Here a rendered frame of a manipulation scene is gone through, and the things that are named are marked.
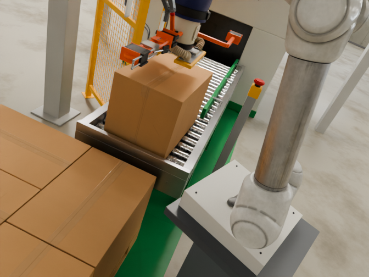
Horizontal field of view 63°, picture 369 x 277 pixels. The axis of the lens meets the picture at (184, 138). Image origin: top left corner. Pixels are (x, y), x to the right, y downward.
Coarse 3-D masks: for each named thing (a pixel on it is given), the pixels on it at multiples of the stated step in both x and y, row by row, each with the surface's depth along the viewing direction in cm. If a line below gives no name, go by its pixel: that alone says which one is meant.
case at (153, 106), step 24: (120, 72) 156; (144, 72) 165; (168, 72) 176; (192, 72) 187; (120, 96) 161; (144, 96) 156; (168, 96) 151; (192, 96) 166; (120, 120) 168; (144, 120) 162; (168, 120) 157; (192, 120) 206; (144, 144) 169; (168, 144) 164
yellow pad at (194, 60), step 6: (198, 48) 173; (192, 54) 168; (198, 54) 171; (204, 54) 179; (174, 60) 155; (180, 60) 155; (192, 60) 160; (198, 60) 167; (186, 66) 155; (192, 66) 156
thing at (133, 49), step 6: (132, 42) 115; (126, 48) 109; (132, 48) 110; (138, 48) 112; (144, 48) 114; (120, 54) 110; (132, 54) 109; (138, 54) 108; (126, 60) 111; (138, 60) 110
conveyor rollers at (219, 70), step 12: (204, 60) 346; (216, 72) 329; (216, 84) 298; (228, 84) 304; (216, 108) 251; (204, 120) 229; (192, 132) 207; (180, 144) 192; (192, 144) 198; (168, 156) 177; (180, 156) 184
